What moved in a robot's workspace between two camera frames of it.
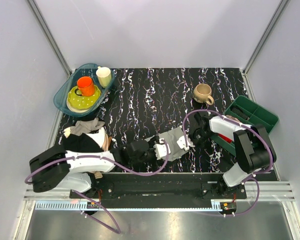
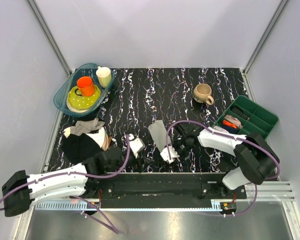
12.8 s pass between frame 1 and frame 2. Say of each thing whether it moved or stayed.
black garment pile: stayed
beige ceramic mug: stayed
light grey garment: stayed
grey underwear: moved
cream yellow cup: stayed
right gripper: moved
